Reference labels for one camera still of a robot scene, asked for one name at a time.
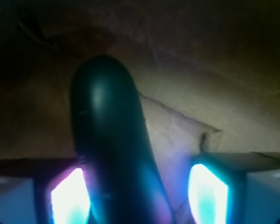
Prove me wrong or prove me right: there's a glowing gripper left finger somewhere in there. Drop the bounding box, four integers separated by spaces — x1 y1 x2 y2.
0 158 91 224

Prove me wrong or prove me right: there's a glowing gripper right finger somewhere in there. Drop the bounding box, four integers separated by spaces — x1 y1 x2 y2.
188 152 280 224

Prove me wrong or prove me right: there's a dark green plastic pickle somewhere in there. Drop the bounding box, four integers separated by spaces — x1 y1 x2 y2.
70 56 175 224

